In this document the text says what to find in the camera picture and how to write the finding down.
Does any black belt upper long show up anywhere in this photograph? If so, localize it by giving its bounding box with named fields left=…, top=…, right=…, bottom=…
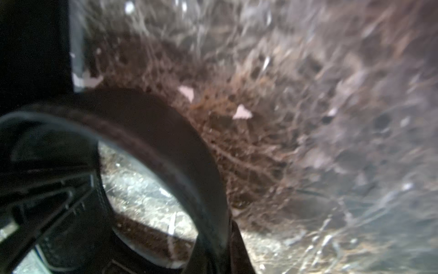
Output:
left=1, top=0, right=73, bottom=114

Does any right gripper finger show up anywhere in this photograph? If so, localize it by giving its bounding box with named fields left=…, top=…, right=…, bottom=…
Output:
left=229, top=220, right=256, bottom=274

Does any long black belt s-curved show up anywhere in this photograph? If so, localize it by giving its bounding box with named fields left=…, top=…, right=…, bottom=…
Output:
left=1, top=89, right=230, bottom=274

